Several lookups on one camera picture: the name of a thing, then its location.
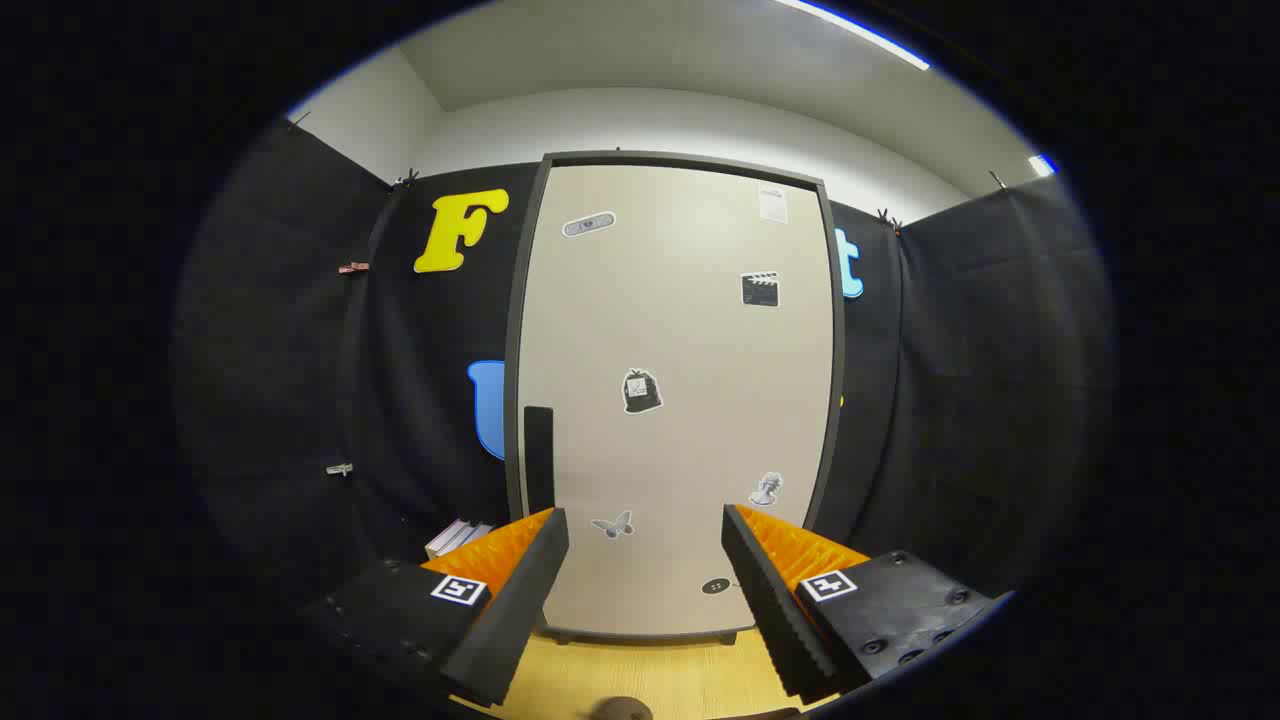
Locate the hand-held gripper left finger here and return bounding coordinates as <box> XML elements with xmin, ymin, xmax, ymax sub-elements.
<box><xmin>300</xmin><ymin>507</ymin><xmax>570</xmax><ymax>709</ymax></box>

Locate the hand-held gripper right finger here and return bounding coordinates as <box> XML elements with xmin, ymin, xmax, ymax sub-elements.
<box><xmin>721</xmin><ymin>504</ymin><xmax>1006</xmax><ymax>705</ymax></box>

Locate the black cabinet door handle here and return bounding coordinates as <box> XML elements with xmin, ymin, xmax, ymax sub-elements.
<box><xmin>524</xmin><ymin>406</ymin><xmax>555</xmax><ymax>516</ymax></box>

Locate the white book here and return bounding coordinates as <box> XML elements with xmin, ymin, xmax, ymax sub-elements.
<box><xmin>425</xmin><ymin>518</ymin><xmax>473</xmax><ymax>559</ymax></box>

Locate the black backdrop cloth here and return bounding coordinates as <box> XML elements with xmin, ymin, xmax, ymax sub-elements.
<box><xmin>170</xmin><ymin>118</ymin><xmax>1116</xmax><ymax>621</ymax></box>

